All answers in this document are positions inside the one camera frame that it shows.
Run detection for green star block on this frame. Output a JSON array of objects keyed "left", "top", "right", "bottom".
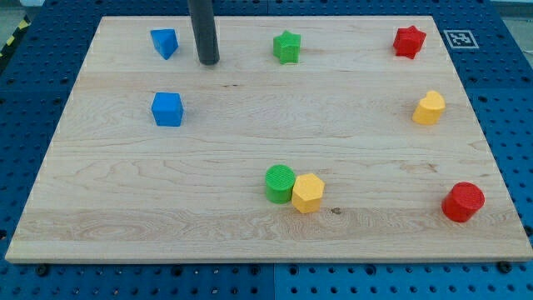
[{"left": 273, "top": 30, "right": 301, "bottom": 64}]

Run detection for red star block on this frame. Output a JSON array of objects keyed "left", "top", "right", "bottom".
[{"left": 393, "top": 25, "right": 426, "bottom": 59}]

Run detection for green cylinder block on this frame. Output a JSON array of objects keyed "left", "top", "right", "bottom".
[{"left": 265, "top": 164, "right": 296, "bottom": 204}]

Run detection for light wooden board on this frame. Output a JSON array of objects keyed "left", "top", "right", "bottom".
[{"left": 6, "top": 16, "right": 532, "bottom": 264}]

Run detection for yellow hexagon block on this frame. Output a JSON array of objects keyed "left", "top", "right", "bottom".
[{"left": 291, "top": 173, "right": 325, "bottom": 213}]

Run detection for blue cube block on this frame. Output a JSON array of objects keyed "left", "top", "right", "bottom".
[{"left": 152, "top": 92, "right": 184, "bottom": 127}]

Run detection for blue triangle block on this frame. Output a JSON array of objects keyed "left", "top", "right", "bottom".
[{"left": 150, "top": 28, "right": 179, "bottom": 60}]

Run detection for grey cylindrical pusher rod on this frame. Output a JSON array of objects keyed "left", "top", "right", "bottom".
[{"left": 187, "top": 0, "right": 220, "bottom": 66}]

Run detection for yellow heart block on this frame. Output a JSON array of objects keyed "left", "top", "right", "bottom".
[{"left": 411, "top": 90, "right": 446, "bottom": 125}]

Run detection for red cylinder block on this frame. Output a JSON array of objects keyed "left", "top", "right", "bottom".
[{"left": 441, "top": 182, "right": 485, "bottom": 223}]

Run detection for white fiducial marker tag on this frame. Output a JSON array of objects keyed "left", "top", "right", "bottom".
[{"left": 444, "top": 29, "right": 479, "bottom": 49}]

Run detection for black yellow hazard tape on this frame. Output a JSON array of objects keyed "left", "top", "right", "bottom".
[{"left": 1, "top": 15, "right": 31, "bottom": 59}]

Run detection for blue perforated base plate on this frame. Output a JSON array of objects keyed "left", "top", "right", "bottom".
[{"left": 1, "top": 0, "right": 532, "bottom": 299}]

